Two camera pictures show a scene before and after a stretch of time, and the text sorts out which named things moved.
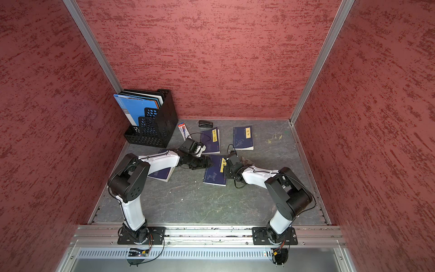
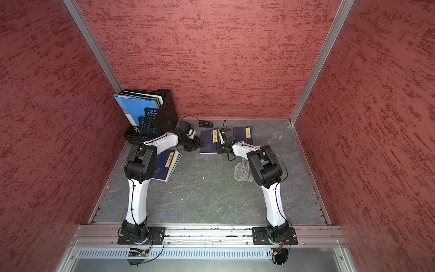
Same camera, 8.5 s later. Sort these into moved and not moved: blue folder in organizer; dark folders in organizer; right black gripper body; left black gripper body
Moved: right black gripper body; left black gripper body
Not moved: dark folders in organizer; blue folder in organizer
